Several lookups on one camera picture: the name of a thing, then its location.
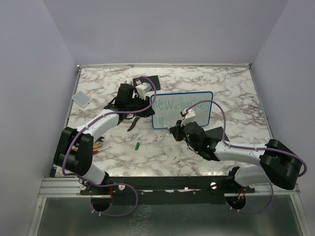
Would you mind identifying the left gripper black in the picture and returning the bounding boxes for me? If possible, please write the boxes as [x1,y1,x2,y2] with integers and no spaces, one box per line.
[126,93,156,118]

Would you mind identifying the black handled pliers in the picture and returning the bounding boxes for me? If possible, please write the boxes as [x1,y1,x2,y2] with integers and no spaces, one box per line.
[127,116,140,132]

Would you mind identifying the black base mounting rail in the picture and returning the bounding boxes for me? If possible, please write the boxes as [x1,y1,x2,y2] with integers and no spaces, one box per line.
[80,176,254,206]

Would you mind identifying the green marker cap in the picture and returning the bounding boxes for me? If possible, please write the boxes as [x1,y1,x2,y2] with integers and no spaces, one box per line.
[135,142,140,150]

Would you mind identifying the small white square device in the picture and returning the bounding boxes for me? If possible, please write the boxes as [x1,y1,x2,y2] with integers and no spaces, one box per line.
[72,91,91,107]

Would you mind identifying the black rectangular block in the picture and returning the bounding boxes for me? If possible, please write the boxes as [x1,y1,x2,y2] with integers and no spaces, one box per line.
[203,126,223,145]

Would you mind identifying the black network switch box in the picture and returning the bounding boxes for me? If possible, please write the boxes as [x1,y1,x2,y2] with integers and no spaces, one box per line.
[132,75,161,90]

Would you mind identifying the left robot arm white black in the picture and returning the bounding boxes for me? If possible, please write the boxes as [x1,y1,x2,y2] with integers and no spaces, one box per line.
[54,79,156,194]

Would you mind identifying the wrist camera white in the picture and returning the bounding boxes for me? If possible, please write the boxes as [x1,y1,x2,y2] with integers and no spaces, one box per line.
[180,109,196,126]
[135,77,152,100]

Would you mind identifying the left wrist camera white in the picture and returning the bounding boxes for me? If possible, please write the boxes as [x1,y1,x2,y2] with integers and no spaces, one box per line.
[135,77,152,100]

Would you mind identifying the orange handled screwdriver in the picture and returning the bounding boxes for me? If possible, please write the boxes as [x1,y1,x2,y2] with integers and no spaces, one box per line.
[93,146,112,154]

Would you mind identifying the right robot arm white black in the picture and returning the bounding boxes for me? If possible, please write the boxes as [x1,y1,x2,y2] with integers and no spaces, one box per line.
[169,121,302,192]

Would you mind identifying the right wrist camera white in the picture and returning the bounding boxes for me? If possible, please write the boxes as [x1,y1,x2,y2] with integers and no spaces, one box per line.
[180,109,196,126]

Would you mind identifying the blue framed whiteboard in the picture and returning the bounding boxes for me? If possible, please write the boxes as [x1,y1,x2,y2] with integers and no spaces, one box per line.
[152,91,213,130]

